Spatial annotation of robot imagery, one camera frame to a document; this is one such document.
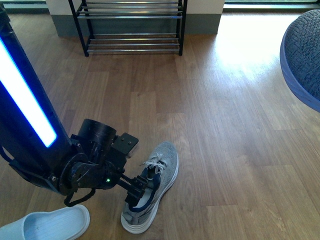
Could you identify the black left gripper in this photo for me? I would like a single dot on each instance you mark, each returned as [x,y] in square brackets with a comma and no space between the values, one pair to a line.
[98,163]

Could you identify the grey knit sneaker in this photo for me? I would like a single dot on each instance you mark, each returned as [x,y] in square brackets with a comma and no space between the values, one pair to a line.
[300,58]
[162,168]

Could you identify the light blue slide slipper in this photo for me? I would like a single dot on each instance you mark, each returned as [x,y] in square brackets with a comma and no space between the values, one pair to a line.
[67,223]

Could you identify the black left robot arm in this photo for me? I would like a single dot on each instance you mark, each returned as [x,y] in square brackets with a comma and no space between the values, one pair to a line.
[36,145]

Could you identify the black metal shoe rack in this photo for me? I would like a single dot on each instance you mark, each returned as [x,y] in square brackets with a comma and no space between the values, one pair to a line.
[130,26]

